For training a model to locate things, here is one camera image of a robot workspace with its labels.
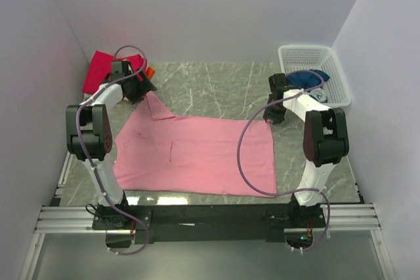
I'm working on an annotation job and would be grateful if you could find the pink t-shirt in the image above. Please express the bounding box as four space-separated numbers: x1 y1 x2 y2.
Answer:
114 92 276 196

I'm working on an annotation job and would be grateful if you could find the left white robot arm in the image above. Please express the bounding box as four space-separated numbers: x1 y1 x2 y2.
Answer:
66 58 157 229

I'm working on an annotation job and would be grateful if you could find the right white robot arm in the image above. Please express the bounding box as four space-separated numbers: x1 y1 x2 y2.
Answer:
262 73 349 227

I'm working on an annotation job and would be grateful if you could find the folded orange t-shirt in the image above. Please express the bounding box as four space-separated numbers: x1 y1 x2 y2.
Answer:
145 67 155 79

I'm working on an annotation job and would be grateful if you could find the blue t-shirt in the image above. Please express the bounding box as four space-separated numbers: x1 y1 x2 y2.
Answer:
286 69 330 103

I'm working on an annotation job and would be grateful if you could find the white plastic basket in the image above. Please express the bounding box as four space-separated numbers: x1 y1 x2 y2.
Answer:
278 45 352 108

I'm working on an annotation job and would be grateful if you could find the folded magenta t-shirt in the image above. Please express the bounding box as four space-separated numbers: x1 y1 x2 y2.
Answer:
82 50 149 94

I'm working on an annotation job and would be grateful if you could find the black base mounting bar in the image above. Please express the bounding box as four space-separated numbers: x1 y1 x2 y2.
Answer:
92 203 326 245

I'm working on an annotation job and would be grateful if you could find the aluminium rail frame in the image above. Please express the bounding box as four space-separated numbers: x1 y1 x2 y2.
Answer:
22 156 395 279

